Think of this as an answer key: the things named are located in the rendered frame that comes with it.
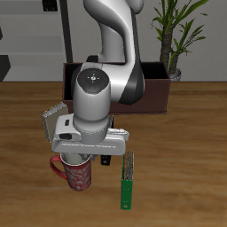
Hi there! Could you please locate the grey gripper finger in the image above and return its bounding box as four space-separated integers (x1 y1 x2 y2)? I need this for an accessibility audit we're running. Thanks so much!
79 153 98 162
100 153 112 167

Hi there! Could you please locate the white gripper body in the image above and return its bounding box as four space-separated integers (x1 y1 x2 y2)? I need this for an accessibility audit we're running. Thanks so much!
51 127 130 157

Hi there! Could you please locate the red patterned mug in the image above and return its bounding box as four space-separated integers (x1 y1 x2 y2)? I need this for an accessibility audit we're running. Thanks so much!
49 152 93 192

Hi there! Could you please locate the dark brown desk caddy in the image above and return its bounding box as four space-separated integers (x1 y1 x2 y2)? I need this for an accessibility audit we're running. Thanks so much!
62 60 172 116

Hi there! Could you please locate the grey book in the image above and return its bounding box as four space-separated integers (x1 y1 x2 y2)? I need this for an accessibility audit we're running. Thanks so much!
41 101 70 144

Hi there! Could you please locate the green pot plant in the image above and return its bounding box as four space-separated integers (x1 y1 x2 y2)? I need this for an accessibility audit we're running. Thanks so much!
151 0 210 82

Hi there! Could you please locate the black vertical post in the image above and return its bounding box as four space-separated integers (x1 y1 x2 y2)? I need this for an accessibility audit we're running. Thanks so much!
59 0 74 64

